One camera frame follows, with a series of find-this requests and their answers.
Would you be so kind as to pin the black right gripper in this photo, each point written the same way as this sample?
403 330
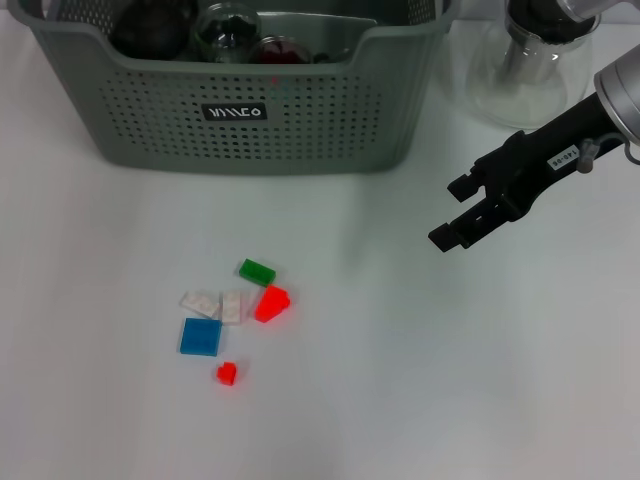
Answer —
540 160

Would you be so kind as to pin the red sloped building brick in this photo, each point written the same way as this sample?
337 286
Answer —
272 304

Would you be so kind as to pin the green rectangular building brick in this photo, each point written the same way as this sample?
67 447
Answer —
257 272

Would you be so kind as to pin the white building plate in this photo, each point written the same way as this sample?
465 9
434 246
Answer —
232 310
197 301

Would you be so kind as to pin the grey perforated storage bin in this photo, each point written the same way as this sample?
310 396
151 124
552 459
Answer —
350 130

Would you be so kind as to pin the glass teapot steel infuser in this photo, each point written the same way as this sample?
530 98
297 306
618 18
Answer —
525 100

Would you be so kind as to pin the small red building brick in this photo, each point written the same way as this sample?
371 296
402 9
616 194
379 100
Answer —
226 374

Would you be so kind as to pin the blue square building plate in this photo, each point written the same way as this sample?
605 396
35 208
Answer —
200 337

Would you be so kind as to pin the black round teapot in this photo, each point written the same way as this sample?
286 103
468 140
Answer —
145 30

